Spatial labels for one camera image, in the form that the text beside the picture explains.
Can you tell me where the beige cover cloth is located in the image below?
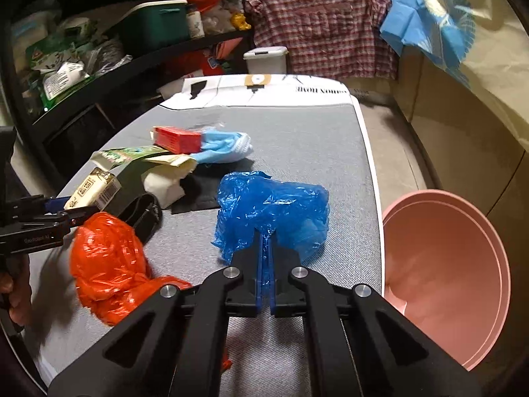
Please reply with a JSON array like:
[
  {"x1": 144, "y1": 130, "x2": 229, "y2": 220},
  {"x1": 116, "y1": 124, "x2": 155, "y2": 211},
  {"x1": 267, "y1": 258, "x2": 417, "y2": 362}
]
[{"x1": 392, "y1": 0, "x2": 529, "y2": 232}]

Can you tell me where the white labelled jar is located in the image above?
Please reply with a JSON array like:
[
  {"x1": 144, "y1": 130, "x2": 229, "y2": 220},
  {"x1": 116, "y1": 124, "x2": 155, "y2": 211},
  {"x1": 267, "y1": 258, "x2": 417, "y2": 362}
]
[{"x1": 186, "y1": 6, "x2": 204, "y2": 40}]

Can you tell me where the green snack packet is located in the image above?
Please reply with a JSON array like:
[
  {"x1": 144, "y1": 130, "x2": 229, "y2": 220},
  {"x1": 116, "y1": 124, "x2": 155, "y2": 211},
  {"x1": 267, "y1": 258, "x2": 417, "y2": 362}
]
[{"x1": 90, "y1": 146, "x2": 168, "y2": 172}]

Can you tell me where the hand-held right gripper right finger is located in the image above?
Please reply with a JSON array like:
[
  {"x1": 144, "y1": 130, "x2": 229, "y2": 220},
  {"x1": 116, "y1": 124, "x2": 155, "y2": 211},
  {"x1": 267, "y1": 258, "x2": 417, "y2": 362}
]
[{"x1": 268, "y1": 234, "x2": 482, "y2": 397}]

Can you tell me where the black metal shelf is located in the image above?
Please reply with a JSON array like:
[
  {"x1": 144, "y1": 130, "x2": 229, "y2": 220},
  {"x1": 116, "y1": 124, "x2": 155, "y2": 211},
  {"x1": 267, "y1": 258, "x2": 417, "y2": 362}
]
[{"x1": 0, "y1": 0, "x2": 257, "y2": 174}]

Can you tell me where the blue plastic bag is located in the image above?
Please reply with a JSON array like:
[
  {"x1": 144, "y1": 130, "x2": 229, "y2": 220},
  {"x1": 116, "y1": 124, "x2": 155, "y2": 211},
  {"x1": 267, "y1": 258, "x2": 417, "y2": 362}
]
[{"x1": 212, "y1": 171, "x2": 330, "y2": 264}]

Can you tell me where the person's left hand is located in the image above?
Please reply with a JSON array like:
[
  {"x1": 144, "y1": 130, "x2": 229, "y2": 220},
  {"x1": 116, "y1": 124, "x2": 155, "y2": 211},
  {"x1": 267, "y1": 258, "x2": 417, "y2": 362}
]
[{"x1": 0, "y1": 252, "x2": 34, "y2": 327}]

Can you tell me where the black strap band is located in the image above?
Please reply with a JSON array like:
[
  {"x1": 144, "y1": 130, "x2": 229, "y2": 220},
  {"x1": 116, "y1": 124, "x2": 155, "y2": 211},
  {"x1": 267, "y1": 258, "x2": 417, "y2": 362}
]
[{"x1": 118, "y1": 194, "x2": 163, "y2": 245}]

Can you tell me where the red cardboard box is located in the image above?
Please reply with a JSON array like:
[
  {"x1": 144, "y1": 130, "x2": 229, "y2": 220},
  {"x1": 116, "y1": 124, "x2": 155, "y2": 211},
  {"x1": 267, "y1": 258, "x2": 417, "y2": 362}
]
[{"x1": 152, "y1": 126, "x2": 204, "y2": 154}]

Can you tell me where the grey mat white border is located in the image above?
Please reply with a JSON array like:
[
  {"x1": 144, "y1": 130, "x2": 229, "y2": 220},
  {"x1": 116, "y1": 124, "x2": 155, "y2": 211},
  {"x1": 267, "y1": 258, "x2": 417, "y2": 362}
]
[{"x1": 25, "y1": 75, "x2": 385, "y2": 397}]

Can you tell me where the green white food bag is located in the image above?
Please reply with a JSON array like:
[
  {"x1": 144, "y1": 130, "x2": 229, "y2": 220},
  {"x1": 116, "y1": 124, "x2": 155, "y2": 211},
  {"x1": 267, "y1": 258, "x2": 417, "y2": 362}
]
[{"x1": 39, "y1": 62, "x2": 89, "y2": 106}]

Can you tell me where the cream drink carton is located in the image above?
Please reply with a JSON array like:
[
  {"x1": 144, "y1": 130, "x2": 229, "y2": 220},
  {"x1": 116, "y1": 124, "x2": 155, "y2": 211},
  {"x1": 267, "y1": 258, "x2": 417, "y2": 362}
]
[{"x1": 64, "y1": 167, "x2": 122, "y2": 212}]

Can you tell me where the orange bag on shelf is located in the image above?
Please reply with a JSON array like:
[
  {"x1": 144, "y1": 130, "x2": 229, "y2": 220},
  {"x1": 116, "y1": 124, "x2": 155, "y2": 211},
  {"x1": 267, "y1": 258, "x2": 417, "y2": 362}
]
[{"x1": 182, "y1": 0, "x2": 224, "y2": 13}]

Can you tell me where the pink plastic bin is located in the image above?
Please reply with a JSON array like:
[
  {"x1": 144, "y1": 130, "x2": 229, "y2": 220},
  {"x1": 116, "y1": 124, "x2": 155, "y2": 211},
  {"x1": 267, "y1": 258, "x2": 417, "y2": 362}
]
[{"x1": 381, "y1": 189, "x2": 511, "y2": 372}]

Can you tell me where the blue face mask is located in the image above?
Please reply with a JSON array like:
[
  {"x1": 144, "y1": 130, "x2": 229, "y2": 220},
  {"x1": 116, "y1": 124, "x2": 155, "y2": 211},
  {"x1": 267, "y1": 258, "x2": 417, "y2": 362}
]
[{"x1": 191, "y1": 128, "x2": 252, "y2": 165}]

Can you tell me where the black flat packet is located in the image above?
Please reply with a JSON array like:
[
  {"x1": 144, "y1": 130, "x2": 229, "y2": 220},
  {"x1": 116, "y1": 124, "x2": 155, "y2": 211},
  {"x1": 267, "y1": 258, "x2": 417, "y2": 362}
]
[{"x1": 170, "y1": 173, "x2": 224, "y2": 215}]

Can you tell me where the red white sack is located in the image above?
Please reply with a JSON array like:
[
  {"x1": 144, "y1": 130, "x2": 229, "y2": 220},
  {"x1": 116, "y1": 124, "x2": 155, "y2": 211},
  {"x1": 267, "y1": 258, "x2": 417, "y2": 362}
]
[{"x1": 200, "y1": 43, "x2": 232, "y2": 76}]

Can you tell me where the blue printed cloth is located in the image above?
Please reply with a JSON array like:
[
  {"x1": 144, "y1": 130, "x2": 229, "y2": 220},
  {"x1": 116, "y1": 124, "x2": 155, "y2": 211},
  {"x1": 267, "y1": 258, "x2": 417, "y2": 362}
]
[{"x1": 379, "y1": 0, "x2": 476, "y2": 87}]

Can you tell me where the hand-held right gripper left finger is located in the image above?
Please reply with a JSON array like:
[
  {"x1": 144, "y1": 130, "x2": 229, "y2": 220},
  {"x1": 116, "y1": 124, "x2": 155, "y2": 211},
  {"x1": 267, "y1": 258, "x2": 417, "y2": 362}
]
[{"x1": 47, "y1": 232, "x2": 269, "y2": 397}]

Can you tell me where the red plaid shirt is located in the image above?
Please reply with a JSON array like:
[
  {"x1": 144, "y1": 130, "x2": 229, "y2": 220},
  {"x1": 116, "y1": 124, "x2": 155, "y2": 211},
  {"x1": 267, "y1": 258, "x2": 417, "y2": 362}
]
[{"x1": 246, "y1": 0, "x2": 399, "y2": 80}]

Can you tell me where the white lidded trash can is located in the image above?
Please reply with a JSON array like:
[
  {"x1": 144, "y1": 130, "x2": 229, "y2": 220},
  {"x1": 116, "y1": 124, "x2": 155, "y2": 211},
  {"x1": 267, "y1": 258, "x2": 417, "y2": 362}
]
[{"x1": 243, "y1": 46, "x2": 289, "y2": 76}]

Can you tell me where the green storage box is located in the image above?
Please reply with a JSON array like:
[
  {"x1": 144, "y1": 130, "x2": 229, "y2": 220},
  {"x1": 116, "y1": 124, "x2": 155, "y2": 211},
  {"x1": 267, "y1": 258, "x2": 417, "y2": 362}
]
[{"x1": 120, "y1": 0, "x2": 191, "y2": 52}]

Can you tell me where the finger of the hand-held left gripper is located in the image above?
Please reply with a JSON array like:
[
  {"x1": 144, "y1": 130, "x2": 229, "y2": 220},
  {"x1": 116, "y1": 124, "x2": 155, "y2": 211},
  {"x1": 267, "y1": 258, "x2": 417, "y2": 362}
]
[
  {"x1": 12, "y1": 210, "x2": 101, "y2": 234},
  {"x1": 8, "y1": 195, "x2": 68, "y2": 216}
]

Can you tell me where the orange plastic bag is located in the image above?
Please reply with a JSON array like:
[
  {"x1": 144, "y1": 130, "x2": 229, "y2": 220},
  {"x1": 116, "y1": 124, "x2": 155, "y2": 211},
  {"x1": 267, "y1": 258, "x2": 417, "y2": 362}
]
[{"x1": 69, "y1": 212, "x2": 233, "y2": 373}]

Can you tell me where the green red food bag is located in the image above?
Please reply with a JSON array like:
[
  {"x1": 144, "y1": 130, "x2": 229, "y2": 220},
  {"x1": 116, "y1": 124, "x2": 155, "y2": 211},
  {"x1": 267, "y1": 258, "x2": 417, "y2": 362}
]
[{"x1": 25, "y1": 35, "x2": 71, "y2": 71}]

